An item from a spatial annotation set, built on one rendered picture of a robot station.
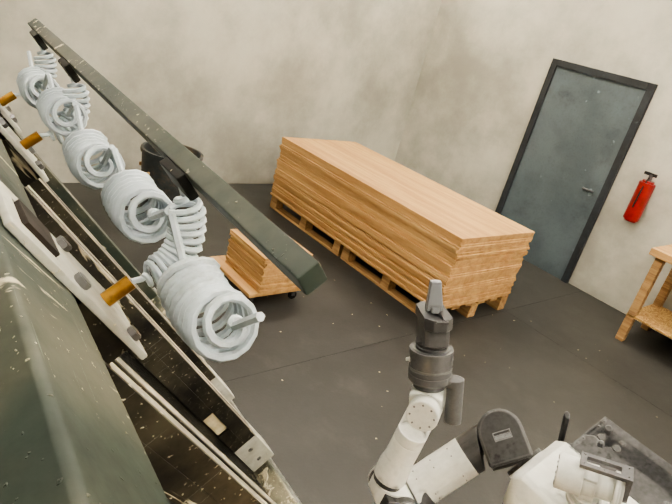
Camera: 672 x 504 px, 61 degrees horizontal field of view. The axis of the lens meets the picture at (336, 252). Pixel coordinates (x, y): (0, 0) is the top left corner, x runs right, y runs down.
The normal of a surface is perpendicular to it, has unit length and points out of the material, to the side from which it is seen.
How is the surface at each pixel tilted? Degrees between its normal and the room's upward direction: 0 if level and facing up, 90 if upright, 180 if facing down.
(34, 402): 39
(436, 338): 80
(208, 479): 90
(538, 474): 23
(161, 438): 90
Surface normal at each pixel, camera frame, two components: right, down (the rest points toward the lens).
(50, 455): -0.32, -0.66
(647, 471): -0.09, -0.81
